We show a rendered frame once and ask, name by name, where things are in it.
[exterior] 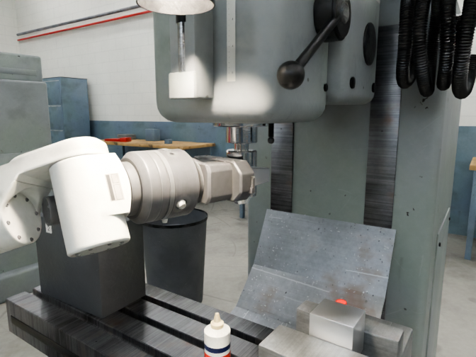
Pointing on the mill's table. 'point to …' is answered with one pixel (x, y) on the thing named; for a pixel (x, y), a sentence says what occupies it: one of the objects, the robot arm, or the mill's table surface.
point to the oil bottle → (217, 338)
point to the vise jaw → (299, 346)
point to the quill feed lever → (293, 68)
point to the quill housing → (249, 65)
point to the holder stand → (92, 272)
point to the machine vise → (372, 338)
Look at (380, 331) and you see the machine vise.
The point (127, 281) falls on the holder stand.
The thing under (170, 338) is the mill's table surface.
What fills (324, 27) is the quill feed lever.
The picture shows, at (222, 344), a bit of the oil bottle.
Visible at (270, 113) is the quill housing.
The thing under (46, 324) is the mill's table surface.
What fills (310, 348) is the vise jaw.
